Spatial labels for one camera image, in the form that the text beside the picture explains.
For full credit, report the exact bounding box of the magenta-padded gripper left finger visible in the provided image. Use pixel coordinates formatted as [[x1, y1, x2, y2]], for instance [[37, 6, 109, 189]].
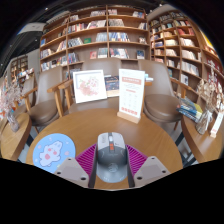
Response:
[[54, 143, 98, 190]]

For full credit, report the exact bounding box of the curved wooden bookshelf unit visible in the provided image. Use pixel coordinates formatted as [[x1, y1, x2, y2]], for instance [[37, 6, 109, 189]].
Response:
[[148, 9, 224, 111]]

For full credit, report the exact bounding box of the glass vase with dried flowers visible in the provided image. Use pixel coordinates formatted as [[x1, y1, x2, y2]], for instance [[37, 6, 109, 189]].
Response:
[[0, 78, 24, 133], [194, 64, 224, 136]]

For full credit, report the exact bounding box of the wide wooden bookshelf unit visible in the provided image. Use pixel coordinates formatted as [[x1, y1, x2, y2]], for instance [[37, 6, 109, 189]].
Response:
[[39, 4, 149, 79]]

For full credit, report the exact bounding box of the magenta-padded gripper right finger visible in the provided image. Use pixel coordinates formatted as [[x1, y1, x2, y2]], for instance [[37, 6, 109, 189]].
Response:
[[125, 145, 172, 189]]

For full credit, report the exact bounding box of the dark blue book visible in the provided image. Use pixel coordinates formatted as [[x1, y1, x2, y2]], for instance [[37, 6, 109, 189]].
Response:
[[104, 75, 120, 98]]

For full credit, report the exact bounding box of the grey computer mouse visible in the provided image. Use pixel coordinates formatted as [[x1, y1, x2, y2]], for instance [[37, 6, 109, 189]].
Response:
[[95, 131, 129, 184]]

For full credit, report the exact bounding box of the round wooden side table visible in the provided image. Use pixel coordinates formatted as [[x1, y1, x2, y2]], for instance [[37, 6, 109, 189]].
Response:
[[0, 112, 33, 162], [180, 113, 224, 164]]

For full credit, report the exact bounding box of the stack of books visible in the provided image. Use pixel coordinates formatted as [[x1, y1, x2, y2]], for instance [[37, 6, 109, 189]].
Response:
[[175, 96, 204, 124]]

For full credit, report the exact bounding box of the white sign on wooden base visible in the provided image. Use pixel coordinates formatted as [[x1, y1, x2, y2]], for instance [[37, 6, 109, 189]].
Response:
[[116, 68, 146, 125], [209, 109, 224, 139]]

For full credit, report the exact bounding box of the white framed flower picture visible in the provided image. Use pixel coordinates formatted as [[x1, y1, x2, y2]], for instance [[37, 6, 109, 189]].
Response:
[[72, 69, 108, 104]]

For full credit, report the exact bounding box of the small distant wooden bookshelf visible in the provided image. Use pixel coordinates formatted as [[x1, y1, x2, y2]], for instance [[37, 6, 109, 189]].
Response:
[[9, 54, 29, 79]]

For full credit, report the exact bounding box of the round blue mouse pad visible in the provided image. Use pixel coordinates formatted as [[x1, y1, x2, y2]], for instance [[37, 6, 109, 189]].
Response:
[[32, 132, 77, 174]]

